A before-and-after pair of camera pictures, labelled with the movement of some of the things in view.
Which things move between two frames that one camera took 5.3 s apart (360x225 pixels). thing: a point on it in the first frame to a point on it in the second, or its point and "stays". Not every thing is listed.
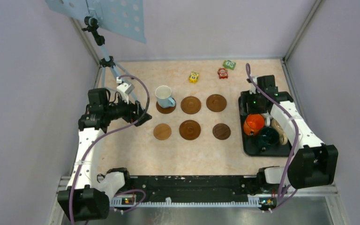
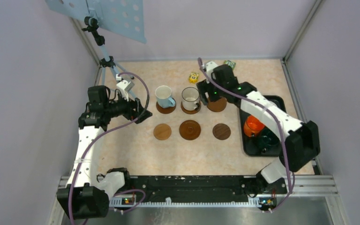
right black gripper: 246,107 to 205,86
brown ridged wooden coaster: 216,103 stays
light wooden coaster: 162,131 stays
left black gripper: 131,116 stays
